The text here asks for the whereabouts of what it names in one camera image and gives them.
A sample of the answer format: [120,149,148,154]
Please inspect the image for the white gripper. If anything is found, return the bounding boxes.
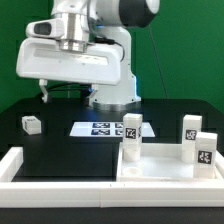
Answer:
[16,38,121,102]

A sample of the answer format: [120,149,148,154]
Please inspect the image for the white square tabletop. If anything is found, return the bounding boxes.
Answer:
[116,143,224,182]

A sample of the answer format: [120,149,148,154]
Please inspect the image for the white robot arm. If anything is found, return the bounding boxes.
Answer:
[16,0,160,111]

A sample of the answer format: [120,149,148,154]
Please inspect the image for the white fiducial tag sheet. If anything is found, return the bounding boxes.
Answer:
[69,121,156,138]

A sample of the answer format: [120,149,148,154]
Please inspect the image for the white U-shaped obstacle fence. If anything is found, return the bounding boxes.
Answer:
[0,147,224,208]

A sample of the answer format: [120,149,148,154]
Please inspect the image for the black cables at base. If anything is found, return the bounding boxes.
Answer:
[34,82,93,99]

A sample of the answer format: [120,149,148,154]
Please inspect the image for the black hanging cable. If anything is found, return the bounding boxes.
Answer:
[148,26,169,100]

